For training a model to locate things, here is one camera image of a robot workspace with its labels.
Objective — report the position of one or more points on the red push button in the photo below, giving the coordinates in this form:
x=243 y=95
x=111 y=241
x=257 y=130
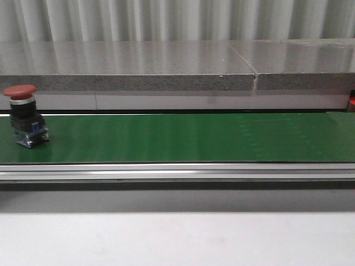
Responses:
x=28 y=124

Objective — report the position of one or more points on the grey stone slab left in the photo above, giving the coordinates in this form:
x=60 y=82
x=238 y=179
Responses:
x=125 y=66

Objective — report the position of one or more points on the grey stone slab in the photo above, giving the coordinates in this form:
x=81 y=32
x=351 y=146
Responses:
x=300 y=64
x=125 y=66

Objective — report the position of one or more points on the grey stone slab right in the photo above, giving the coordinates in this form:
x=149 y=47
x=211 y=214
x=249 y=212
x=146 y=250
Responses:
x=300 y=64

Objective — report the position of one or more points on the green conveyor belt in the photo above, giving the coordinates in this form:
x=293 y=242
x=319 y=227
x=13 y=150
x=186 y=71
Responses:
x=254 y=137

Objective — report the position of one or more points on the red plastic tray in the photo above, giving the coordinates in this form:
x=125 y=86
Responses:
x=351 y=102

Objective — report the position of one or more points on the white pleated curtain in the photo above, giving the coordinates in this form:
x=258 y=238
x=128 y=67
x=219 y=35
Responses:
x=175 y=20

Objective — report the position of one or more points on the aluminium conveyor frame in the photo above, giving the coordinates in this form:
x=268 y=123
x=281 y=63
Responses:
x=175 y=172

